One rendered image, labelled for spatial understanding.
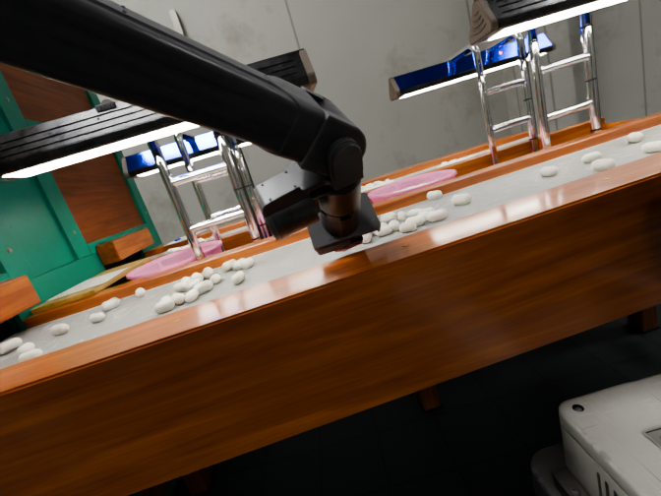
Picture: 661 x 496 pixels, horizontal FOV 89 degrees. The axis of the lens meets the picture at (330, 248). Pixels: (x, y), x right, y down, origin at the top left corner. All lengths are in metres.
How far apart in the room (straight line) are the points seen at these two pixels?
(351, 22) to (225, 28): 0.86
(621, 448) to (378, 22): 2.63
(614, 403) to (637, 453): 0.08
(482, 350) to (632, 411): 0.22
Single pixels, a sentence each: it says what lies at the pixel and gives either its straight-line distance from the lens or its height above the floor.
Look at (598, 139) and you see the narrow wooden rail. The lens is 1.13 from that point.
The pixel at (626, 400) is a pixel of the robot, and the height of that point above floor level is 0.47.
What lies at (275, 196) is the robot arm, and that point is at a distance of 0.38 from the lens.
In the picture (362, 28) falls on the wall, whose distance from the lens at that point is 2.79.
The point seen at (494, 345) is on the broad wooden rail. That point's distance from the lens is 0.51.
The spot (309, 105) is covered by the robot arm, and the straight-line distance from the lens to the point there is 0.32.
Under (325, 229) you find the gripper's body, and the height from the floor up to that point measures 0.81.
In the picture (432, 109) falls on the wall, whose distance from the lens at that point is 2.78.
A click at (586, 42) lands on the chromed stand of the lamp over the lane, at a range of 1.21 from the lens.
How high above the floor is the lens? 0.90
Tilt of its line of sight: 14 degrees down
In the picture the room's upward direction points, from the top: 17 degrees counter-clockwise
